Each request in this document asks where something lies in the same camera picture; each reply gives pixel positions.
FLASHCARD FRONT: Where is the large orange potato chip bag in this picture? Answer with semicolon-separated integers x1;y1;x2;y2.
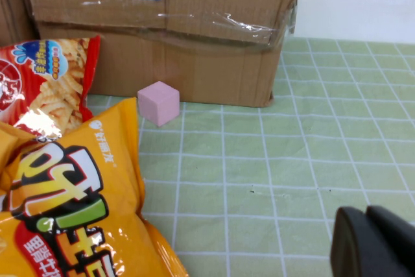
0;97;191;277

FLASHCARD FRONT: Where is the red shrimp stick snack bag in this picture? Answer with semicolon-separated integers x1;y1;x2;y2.
0;35;102;138

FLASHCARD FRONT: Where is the small open cardboard box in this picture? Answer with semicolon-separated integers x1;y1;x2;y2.
0;0;36;46

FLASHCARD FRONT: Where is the pink foam cube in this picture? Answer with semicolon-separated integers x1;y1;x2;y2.
137;80;181;127

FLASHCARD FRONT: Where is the large open cardboard box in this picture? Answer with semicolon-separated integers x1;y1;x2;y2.
19;0;309;108

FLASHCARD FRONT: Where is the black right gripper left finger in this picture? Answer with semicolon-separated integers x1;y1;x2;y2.
329;205;395;277

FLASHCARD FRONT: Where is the green checked tablecloth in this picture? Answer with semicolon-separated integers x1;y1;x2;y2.
87;36;415;277

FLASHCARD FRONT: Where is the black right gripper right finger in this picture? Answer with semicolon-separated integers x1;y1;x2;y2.
366;204;415;277

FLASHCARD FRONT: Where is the small plain yellow snack packet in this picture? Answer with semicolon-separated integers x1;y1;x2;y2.
0;122;35;177

